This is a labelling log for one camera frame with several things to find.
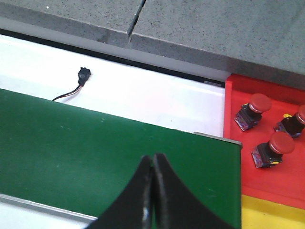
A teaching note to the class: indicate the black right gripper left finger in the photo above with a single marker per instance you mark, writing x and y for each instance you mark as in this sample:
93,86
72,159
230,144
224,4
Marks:
133,208

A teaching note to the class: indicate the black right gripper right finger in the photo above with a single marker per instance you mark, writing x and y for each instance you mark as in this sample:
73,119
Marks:
176,207

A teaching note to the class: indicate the red mushroom push button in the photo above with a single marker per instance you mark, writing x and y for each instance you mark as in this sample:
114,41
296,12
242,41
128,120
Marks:
269,154
293,125
250,113

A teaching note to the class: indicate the green conveyor belt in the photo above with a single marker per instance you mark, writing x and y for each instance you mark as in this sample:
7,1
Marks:
26,115

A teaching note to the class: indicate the yellow plastic tray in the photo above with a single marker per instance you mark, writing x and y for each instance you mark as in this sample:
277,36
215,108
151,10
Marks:
263,214

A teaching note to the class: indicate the grey speckled stone counter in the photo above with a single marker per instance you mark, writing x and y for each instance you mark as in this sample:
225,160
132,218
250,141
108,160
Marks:
263,39

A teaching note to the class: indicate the black connector with cable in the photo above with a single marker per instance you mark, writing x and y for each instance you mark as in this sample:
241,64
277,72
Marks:
83,76

